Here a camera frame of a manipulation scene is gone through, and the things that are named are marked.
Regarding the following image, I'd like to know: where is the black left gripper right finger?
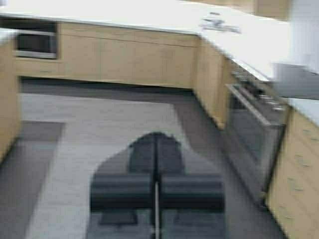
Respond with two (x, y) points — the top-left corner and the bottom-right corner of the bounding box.
(156, 132), (224, 225)

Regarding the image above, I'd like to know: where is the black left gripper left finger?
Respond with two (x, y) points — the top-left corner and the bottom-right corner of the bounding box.
(90, 132), (156, 225)

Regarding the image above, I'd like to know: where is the stainless steel oven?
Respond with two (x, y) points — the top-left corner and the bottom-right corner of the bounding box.
(224, 67), (288, 204)

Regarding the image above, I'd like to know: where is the built-in steel microwave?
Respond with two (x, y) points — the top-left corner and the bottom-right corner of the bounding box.
(15, 30), (57, 59)

